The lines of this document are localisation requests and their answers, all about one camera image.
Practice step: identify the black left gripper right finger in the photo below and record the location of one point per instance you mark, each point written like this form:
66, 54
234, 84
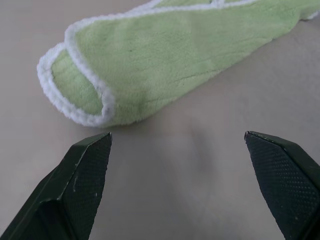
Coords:
285, 180

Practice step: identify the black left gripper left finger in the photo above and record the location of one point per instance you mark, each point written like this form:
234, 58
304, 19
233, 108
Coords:
82, 180

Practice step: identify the light green cloth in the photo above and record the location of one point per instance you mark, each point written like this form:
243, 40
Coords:
150, 62

